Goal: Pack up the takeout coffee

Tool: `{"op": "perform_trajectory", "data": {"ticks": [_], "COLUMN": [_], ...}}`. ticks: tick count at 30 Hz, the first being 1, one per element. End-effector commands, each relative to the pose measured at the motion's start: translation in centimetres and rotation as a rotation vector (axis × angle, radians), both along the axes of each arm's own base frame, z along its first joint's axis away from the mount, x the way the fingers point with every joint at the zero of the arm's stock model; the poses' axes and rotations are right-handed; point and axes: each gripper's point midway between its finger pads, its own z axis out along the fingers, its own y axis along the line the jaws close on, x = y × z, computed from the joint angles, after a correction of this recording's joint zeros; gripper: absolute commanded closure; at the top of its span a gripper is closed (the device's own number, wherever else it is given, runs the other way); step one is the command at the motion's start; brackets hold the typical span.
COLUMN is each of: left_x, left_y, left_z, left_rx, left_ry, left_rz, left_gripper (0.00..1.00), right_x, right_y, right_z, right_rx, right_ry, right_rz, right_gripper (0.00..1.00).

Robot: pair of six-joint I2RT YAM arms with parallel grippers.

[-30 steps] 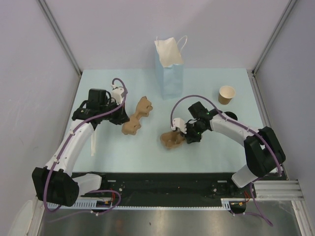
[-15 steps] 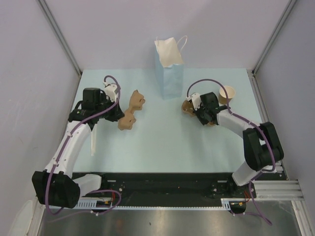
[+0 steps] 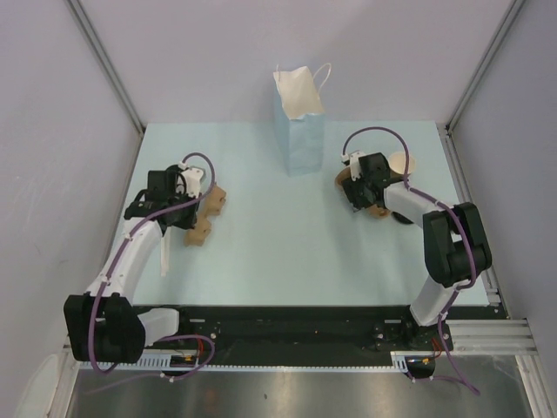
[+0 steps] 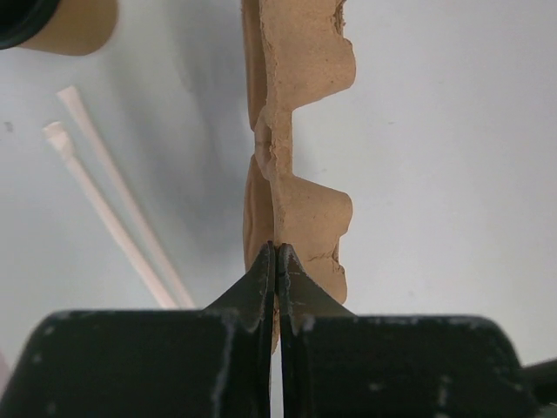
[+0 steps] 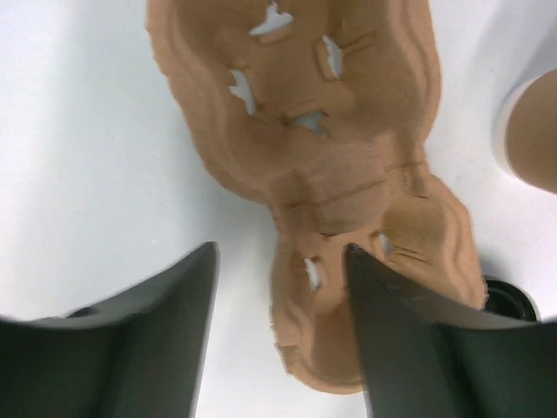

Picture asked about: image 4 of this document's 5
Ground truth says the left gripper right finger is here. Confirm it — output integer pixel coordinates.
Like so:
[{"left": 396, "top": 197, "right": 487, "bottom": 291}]
[{"left": 277, "top": 245, "right": 540, "bottom": 417}]

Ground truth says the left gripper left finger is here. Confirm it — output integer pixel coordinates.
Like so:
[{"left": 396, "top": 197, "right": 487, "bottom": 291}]
[{"left": 3, "top": 243, "right": 276, "bottom": 417}]

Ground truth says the brown cardboard cup carrier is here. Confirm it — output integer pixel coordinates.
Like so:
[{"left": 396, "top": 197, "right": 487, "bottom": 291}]
[{"left": 241, "top": 0, "right": 359, "bottom": 356}]

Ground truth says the brown paper cup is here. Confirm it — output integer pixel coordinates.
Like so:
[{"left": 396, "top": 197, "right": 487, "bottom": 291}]
[{"left": 19, "top": 0, "right": 119, "bottom": 56}]

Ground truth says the black plastic cup lid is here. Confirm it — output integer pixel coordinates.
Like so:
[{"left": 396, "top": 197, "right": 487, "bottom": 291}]
[{"left": 0, "top": 0, "right": 60, "bottom": 50}]

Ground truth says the light blue table mat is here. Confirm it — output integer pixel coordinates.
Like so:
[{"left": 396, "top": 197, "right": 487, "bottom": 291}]
[{"left": 1, "top": 1, "right": 556, "bottom": 363}]

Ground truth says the white wrapped straw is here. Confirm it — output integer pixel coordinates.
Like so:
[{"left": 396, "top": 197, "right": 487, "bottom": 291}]
[
  {"left": 43, "top": 122, "right": 178, "bottom": 309},
  {"left": 57, "top": 86, "right": 196, "bottom": 309}
]

